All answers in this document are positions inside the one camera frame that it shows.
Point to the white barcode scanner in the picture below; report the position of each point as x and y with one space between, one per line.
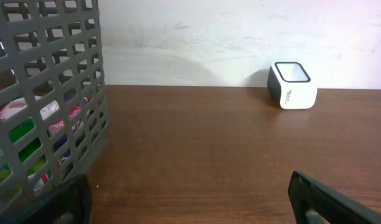
291 86

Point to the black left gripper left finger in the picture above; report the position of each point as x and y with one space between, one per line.
73 196

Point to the grey plastic mesh basket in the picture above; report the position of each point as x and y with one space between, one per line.
49 50

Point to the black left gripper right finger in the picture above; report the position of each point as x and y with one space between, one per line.
314 202

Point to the red purple floral pack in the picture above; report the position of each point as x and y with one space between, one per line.
19 104

